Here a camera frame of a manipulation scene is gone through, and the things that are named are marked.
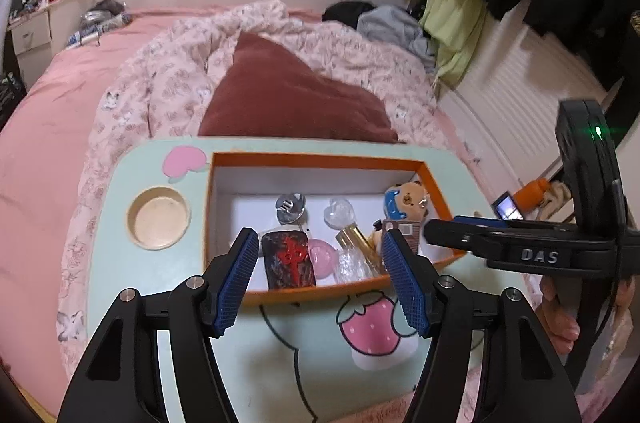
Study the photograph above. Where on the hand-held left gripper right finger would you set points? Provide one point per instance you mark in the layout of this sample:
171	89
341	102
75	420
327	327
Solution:
405	288

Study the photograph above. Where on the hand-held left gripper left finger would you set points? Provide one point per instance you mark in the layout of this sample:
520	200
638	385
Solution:
235	283

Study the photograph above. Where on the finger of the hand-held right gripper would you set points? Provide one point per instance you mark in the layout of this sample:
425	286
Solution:
455	235
470	218

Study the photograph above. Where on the bear toy with blue hat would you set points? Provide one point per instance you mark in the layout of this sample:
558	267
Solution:
407	200

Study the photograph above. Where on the dark block with red symbol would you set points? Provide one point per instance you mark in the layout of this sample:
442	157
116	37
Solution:
290	258

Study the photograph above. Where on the clear gold perfume bottle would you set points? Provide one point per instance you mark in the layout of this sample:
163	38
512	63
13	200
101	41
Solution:
352	238

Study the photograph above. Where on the pink round case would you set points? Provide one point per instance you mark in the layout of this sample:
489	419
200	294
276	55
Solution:
324	259

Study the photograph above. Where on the silver round compact mirror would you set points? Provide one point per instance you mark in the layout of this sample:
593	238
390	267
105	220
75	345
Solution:
290	208

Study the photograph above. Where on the clear heart-shaped ornament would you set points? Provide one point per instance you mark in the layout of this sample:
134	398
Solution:
339	212

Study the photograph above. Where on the orange cardboard box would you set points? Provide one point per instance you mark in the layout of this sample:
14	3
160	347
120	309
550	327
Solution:
310	158

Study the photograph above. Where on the person's right hand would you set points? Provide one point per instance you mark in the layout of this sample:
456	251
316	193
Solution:
557	313

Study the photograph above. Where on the smartphone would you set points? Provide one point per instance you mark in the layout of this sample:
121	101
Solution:
507	207

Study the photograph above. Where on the beige cloth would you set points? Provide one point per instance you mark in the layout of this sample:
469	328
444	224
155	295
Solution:
557	198

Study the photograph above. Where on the orange bottle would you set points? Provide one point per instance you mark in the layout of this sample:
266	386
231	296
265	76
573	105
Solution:
532	193

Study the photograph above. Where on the mint green lap table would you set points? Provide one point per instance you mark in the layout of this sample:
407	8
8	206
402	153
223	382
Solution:
165	268

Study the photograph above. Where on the white louvered wardrobe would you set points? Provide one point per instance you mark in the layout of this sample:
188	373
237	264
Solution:
525	103

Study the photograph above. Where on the light green hanging garment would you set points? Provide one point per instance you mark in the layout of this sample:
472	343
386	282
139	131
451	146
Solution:
455	28

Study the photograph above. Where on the maroon pillow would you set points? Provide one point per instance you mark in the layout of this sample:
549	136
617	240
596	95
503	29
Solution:
290	98

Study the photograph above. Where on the grey garment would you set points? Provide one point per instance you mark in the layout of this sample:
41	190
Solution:
390	28

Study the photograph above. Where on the pink floral quilt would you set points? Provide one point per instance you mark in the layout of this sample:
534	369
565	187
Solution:
170	68

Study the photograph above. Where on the black garment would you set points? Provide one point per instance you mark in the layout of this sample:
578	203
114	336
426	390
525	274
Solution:
347	13

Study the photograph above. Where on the pink bed sheet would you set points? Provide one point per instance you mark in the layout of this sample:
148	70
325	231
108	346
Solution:
60	103

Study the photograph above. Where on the pile of knitted clothes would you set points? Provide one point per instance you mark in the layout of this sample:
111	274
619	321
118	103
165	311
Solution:
102	18

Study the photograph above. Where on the white nightstand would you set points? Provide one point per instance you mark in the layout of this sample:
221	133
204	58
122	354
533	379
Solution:
30	35

